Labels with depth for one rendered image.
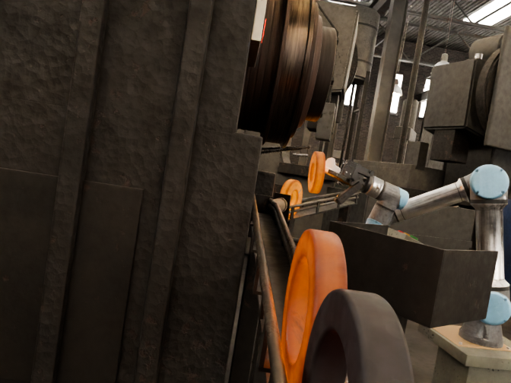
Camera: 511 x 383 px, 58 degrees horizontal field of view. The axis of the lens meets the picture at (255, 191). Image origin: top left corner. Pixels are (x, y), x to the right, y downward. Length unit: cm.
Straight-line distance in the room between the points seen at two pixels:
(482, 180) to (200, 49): 111
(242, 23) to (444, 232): 318
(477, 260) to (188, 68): 65
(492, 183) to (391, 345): 143
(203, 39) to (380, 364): 75
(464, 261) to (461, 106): 413
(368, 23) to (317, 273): 1021
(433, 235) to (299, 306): 331
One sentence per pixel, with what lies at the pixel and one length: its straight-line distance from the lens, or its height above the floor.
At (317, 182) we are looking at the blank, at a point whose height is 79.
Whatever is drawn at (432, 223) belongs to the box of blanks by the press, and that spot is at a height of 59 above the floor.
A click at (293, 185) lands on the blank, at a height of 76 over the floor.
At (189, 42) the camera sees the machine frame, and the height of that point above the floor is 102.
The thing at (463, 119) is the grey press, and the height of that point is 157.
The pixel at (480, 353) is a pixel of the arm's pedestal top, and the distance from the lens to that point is 184.
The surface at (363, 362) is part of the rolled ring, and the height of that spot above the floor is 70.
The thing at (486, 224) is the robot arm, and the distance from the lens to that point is 175.
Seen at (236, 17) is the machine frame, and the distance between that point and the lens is 98.
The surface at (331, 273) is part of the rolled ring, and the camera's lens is 46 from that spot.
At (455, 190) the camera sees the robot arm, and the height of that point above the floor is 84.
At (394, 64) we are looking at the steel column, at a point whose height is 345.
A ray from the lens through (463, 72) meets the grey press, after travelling 508.
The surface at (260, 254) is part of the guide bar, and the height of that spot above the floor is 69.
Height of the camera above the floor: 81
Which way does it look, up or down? 3 degrees down
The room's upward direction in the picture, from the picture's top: 9 degrees clockwise
